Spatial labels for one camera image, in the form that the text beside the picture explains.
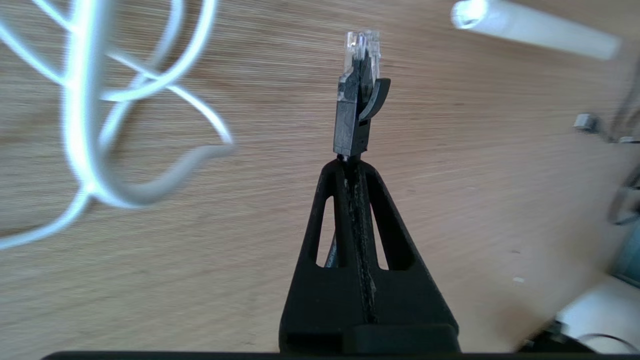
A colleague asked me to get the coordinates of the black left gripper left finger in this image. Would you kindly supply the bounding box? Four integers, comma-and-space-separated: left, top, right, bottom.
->
279, 159, 371, 352

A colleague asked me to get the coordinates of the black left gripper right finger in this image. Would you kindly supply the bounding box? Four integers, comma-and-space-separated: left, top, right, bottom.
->
356, 160, 462, 352

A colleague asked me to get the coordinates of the black network cable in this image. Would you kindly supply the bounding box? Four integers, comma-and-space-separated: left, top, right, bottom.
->
324, 30, 392, 268

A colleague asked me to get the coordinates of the thin white power cable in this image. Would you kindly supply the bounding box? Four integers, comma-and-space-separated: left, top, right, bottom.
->
0, 0, 236, 251

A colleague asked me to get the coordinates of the white router with antennas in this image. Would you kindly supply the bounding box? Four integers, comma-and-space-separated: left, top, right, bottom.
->
451, 0, 623, 62

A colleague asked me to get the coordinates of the black lamp power cord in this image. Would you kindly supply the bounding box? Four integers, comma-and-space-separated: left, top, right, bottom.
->
606, 167, 640, 226

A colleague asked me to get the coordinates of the black USB cable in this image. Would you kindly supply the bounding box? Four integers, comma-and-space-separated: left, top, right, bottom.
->
573, 113, 613, 143

